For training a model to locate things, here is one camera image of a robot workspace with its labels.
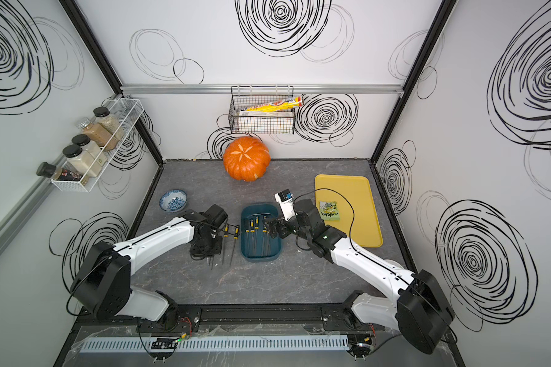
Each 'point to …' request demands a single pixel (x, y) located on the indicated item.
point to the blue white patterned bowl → (173, 200)
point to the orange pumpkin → (246, 158)
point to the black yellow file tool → (236, 238)
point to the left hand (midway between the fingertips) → (214, 253)
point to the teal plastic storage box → (258, 244)
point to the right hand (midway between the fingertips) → (273, 216)
